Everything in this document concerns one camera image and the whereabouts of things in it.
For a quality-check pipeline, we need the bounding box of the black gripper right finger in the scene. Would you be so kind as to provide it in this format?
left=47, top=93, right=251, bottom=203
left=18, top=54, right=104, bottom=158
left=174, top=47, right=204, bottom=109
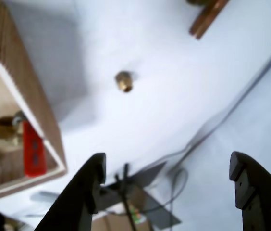
left=229, top=151, right=271, bottom=231

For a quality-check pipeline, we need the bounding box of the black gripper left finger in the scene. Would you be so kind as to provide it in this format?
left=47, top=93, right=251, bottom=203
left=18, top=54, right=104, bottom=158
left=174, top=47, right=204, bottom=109
left=36, top=152, right=107, bottom=231

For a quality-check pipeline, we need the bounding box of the brass ball valve red handle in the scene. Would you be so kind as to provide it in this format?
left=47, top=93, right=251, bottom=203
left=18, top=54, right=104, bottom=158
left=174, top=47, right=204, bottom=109
left=0, top=110, right=47, bottom=178

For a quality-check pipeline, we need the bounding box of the brown corrugated box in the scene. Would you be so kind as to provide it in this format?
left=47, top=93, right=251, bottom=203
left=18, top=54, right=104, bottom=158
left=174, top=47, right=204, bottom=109
left=0, top=0, right=68, bottom=202

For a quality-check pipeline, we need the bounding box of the black tripod stand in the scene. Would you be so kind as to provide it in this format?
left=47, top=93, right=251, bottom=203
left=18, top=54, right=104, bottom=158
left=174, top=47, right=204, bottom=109
left=114, top=163, right=137, bottom=231

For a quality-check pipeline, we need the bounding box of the small brass hex nipple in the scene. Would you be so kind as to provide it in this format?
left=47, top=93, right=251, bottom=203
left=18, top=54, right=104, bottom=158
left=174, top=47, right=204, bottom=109
left=115, top=70, right=134, bottom=93

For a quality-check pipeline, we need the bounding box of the white plywood board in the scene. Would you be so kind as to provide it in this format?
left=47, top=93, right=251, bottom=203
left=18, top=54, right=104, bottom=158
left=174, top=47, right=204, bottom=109
left=7, top=0, right=271, bottom=193

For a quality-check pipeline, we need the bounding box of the copper pipe piece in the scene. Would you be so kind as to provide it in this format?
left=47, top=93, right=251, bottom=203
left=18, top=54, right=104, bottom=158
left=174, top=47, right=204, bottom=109
left=188, top=0, right=230, bottom=40

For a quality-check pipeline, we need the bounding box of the thin dark cable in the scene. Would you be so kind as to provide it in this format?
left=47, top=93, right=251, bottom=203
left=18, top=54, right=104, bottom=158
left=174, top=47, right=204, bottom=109
left=165, top=167, right=189, bottom=212

